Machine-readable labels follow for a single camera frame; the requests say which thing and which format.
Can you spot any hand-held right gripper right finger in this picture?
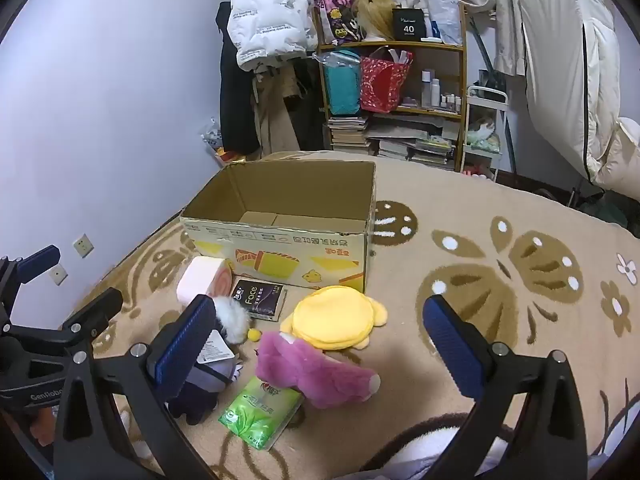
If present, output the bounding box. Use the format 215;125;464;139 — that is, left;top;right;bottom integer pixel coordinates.
422;294;589;480

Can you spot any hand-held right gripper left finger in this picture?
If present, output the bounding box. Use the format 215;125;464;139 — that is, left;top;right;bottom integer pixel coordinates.
52;294;217;480

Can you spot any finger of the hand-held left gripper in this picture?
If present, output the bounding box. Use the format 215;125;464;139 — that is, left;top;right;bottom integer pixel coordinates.
0;245;62;326
60;287;124;347

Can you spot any white fluffy ball toy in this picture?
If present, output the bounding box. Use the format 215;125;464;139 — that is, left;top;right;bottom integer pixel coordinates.
212;296;264;345

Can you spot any purple-haired doll plush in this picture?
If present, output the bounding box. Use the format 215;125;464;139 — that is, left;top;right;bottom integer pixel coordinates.
167;327;244;426

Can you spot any pink swirl roll plush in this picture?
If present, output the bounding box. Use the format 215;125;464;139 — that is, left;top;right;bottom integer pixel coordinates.
176;256;234;307

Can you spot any black tissue packet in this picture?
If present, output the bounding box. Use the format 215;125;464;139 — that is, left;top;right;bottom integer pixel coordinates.
231;278;289;322

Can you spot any green tissue packet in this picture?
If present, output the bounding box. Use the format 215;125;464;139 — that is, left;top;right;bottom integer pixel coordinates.
217;376;304;451

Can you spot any yellow round plush toy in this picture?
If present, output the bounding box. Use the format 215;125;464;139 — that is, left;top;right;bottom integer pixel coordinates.
280;285;390;352

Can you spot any printed cardboard box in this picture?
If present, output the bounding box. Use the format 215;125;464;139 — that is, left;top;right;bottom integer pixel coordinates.
180;160;377;295

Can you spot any pink bear plush toy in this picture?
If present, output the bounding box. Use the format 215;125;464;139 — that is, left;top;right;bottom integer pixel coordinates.
255;331;381;409

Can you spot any person's left hand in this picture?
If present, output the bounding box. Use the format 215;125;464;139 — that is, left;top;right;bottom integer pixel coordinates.
27;407;57;450

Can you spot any brown white fleece cloth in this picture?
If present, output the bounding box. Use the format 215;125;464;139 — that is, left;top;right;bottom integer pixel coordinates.
359;412;507;480

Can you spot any plastic bag of toys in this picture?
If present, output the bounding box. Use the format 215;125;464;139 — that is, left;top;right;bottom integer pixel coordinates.
202;117;247;167

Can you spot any messy pile of booklets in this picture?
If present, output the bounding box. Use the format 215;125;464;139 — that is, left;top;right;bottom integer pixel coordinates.
367;112;459;167

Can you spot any dark metal stand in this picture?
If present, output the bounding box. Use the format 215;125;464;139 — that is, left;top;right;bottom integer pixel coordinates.
565;180;632;227

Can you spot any pale plush in cart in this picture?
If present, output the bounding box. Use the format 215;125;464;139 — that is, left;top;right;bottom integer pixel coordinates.
466;117;501;153

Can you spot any stack of books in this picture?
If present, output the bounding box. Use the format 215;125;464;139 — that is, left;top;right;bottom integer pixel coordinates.
327;116;371;154

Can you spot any beige hanging garment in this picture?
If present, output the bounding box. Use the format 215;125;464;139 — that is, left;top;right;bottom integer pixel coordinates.
252;60;311;154

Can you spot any black long coat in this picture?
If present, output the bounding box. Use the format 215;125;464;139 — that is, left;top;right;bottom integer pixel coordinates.
216;2;262;157

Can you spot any white trolley cart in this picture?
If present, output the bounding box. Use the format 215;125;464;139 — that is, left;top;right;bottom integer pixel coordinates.
460;85;510;184

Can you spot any row of cosmetic bottles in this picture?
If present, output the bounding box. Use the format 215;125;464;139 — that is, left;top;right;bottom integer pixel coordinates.
420;70;464;111

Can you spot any red patterned bag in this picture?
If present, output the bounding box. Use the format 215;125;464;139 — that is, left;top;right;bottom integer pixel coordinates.
358;46;414;114

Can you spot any teal bag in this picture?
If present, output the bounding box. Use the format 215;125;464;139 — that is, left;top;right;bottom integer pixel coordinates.
323;50;362;116

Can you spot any wooden shelf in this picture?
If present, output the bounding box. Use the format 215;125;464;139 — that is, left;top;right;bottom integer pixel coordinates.
312;2;469;171

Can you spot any white hanging duvet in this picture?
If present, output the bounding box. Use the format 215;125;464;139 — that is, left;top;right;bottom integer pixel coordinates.
517;0;640;192

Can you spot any black box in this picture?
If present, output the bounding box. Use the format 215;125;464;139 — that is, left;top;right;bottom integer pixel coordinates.
391;7;426;41

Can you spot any white puffer jacket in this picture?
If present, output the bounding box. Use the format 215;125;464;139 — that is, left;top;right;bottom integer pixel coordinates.
227;0;319;72

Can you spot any white plastic bag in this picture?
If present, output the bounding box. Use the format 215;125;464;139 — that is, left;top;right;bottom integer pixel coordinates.
425;0;462;45

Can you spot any blonde wig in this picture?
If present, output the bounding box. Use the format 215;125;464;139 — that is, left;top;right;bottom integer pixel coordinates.
352;0;397;42

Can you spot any colourful printed bag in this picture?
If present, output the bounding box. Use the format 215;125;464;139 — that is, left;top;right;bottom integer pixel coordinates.
314;0;362;47

